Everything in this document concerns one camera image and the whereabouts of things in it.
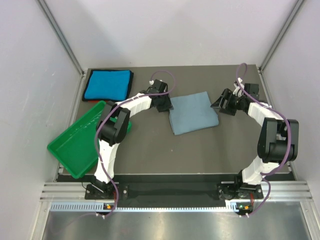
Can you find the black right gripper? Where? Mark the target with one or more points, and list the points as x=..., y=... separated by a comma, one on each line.
x=227, y=95

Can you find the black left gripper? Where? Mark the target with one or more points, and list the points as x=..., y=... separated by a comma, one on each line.
x=167, y=104

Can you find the light blue t-shirt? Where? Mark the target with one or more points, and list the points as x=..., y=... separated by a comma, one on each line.
x=191, y=113

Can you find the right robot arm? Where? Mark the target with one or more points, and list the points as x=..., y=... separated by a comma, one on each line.
x=278, y=140

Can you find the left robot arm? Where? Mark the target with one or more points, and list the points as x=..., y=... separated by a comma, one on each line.
x=112, y=126

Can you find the folded bright blue t-shirt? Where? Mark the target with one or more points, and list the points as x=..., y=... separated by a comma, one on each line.
x=107, y=85

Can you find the folded black t-shirt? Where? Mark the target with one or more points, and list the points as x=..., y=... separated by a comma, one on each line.
x=131, y=82

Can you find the green plastic tray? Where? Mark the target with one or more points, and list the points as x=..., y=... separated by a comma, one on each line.
x=75, y=147

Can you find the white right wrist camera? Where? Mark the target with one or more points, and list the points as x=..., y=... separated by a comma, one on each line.
x=238, y=87

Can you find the right aluminium corner post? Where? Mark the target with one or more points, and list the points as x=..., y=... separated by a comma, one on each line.
x=298, y=4

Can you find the aluminium corner post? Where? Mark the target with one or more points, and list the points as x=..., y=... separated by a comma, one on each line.
x=60, y=35
x=298, y=4

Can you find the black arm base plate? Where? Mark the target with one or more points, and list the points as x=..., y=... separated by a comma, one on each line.
x=216, y=191

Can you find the aluminium frame rail front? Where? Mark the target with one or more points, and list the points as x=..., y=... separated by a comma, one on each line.
x=280, y=191

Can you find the left aluminium corner post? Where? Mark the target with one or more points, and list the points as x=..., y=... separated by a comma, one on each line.
x=60, y=35

